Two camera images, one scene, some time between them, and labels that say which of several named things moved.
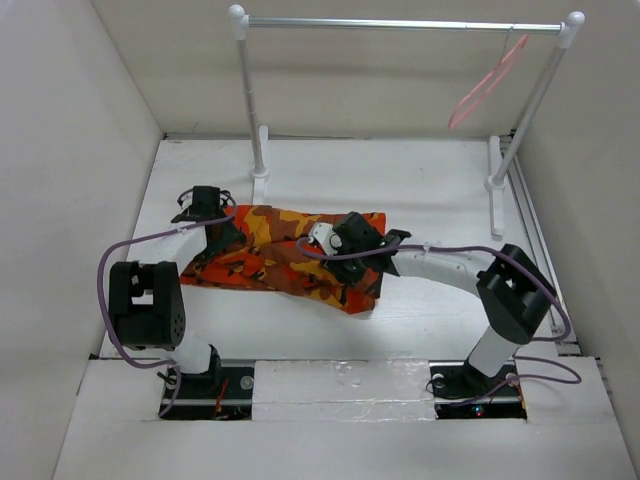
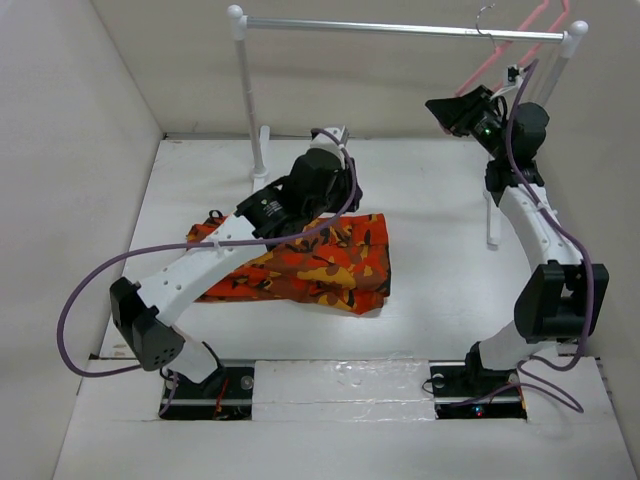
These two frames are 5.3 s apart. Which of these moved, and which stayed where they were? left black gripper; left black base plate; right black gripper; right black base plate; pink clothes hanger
Moved: pink clothes hanger; right black gripper; left black gripper
Stayed: left black base plate; right black base plate
